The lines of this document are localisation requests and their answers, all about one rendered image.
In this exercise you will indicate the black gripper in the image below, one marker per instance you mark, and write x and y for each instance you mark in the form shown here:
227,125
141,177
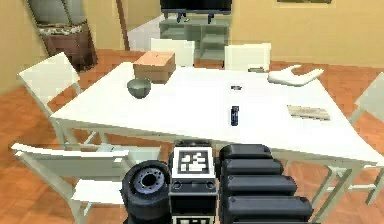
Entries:
146,191

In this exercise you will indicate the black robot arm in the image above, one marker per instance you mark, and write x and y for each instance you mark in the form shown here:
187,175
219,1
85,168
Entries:
253,186

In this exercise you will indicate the white chair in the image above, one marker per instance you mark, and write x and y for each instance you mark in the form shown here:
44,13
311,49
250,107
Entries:
370,100
173,50
246,56
50,80
76,166

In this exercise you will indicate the white dining table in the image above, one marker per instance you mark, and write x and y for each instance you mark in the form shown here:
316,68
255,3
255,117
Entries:
200,110

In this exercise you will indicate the grey metal bowl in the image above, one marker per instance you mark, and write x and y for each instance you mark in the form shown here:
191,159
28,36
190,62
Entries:
138,87

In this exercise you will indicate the dark blue remote control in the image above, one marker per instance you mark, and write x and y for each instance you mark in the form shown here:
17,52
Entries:
235,115

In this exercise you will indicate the brown cardboard box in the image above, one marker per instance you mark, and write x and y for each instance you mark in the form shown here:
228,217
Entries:
155,66

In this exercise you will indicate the small dark flat object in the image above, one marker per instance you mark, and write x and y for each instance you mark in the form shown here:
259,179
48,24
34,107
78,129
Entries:
236,87

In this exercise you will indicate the pale green shelf unit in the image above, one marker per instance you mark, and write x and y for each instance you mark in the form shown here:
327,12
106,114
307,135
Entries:
200,38

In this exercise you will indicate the small grey flat object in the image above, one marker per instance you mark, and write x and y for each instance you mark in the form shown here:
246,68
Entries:
256,69

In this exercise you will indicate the dark brown plant pot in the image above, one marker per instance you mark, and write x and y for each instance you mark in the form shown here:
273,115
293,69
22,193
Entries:
63,33

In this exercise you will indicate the white folded cloth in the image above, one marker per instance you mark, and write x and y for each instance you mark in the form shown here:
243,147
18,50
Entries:
293,77

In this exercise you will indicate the black television set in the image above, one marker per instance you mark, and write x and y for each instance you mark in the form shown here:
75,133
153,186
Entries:
196,6

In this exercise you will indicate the framed wall picture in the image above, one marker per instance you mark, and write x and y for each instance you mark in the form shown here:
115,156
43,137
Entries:
304,1

